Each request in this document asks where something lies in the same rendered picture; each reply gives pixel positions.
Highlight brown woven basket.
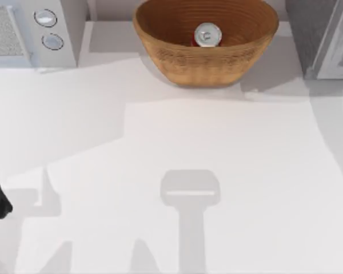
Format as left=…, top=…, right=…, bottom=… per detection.
left=132, top=0, right=280, bottom=89

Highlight red and white can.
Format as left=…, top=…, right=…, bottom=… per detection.
left=190, top=22, right=223, bottom=47

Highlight pale microwave oven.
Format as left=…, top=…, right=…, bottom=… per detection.
left=0, top=0, right=88, bottom=69

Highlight round microwave knob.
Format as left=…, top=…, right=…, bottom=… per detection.
left=33, top=9, right=58, bottom=29
left=41, top=32, right=65, bottom=51

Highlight microwave oven door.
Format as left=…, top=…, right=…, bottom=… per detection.
left=0, top=5, right=33, bottom=62

